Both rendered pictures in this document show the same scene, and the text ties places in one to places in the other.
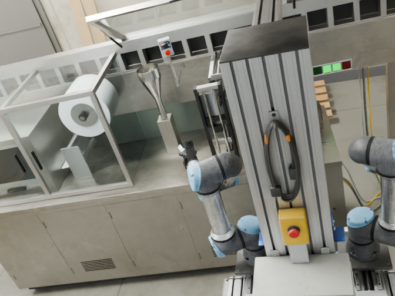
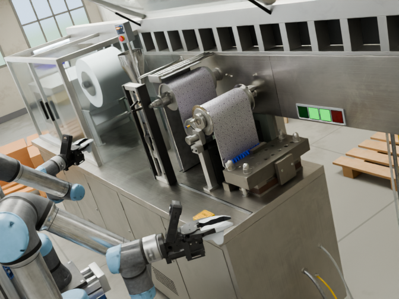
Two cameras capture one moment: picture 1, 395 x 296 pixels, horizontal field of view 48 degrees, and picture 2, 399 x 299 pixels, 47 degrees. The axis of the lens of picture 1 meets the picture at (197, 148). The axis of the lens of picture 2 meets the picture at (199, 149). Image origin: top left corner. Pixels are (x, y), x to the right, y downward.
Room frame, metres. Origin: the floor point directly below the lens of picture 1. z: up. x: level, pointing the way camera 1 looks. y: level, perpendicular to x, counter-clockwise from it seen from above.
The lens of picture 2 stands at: (0.91, -1.85, 1.92)
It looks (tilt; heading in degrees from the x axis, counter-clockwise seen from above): 23 degrees down; 45
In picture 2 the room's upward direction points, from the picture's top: 17 degrees counter-clockwise
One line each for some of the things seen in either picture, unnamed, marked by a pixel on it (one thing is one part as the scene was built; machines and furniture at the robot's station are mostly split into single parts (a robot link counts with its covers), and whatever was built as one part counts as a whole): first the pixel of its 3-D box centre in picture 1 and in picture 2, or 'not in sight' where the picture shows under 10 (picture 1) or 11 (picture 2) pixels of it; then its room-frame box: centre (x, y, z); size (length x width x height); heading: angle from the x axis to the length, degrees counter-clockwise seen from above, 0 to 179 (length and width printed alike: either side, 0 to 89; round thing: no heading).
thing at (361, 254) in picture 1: (362, 241); not in sight; (1.39, -0.60, 0.87); 0.15 x 0.15 x 0.10
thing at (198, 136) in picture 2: not in sight; (202, 160); (2.29, -0.48, 1.05); 0.06 x 0.05 x 0.31; 166
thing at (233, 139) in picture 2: not in sight; (237, 137); (2.42, -0.61, 1.11); 0.23 x 0.01 x 0.18; 166
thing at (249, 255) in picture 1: (256, 247); (50, 274); (1.55, -0.13, 0.87); 0.15 x 0.15 x 0.10
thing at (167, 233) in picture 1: (164, 209); (158, 208); (2.60, 0.38, 0.43); 2.52 x 0.64 x 0.86; 76
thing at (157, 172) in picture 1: (144, 163); (136, 152); (2.59, 0.38, 0.88); 2.52 x 0.66 x 0.04; 76
